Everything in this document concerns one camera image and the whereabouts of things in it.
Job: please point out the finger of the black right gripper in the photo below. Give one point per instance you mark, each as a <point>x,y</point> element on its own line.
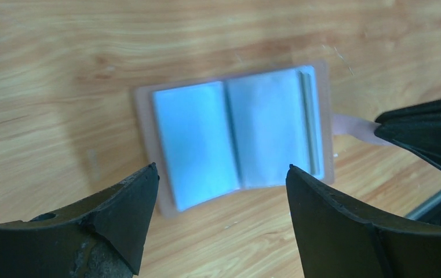
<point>415,128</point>

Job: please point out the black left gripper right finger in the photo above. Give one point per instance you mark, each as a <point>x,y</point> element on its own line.
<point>340,236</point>

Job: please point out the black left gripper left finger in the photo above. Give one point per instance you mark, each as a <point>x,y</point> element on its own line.
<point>102,235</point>

